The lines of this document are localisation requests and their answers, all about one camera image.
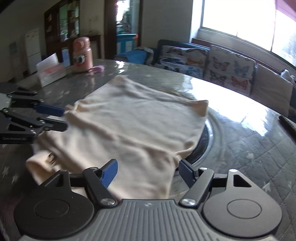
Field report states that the butterfly cushion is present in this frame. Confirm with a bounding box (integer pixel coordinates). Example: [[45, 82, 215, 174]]
[[154, 45, 208, 79], [203, 45, 256, 96]]

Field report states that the plain beige cushion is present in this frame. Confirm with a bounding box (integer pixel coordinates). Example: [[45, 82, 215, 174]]
[[250, 64, 293, 117]]

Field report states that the white plush toy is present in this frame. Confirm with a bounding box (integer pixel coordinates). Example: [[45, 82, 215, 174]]
[[280, 69, 296, 85]]

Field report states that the blue sofa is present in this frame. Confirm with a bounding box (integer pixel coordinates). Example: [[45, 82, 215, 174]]
[[115, 40, 295, 120]]

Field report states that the cream knit garment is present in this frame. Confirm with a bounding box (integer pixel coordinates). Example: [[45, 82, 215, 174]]
[[26, 75, 208, 200]]

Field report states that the left butterfly cushion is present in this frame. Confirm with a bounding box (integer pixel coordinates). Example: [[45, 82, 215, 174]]
[[154, 45, 208, 79]]

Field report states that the pink white tissue box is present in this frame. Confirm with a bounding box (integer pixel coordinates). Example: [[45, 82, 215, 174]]
[[36, 53, 67, 87]]

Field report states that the white refrigerator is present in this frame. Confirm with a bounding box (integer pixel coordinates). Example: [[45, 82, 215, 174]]
[[25, 29, 42, 74]]

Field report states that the black comb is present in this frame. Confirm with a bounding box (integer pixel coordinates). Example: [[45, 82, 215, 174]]
[[278, 115, 296, 138]]

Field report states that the dark wooden cabinet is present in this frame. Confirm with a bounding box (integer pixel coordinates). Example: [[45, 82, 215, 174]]
[[44, 1, 80, 62]]

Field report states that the window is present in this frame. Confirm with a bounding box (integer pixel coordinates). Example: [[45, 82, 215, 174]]
[[202, 1, 295, 65]]

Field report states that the grey blanket on sofa arm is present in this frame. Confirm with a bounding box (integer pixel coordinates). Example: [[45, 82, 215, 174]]
[[135, 46, 155, 66]]

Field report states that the pink cartoon water bottle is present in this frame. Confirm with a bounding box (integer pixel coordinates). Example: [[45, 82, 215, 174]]
[[73, 37, 93, 73]]

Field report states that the right butterfly cushion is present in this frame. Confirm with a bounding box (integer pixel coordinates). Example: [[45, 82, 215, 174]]
[[203, 45, 256, 96]]

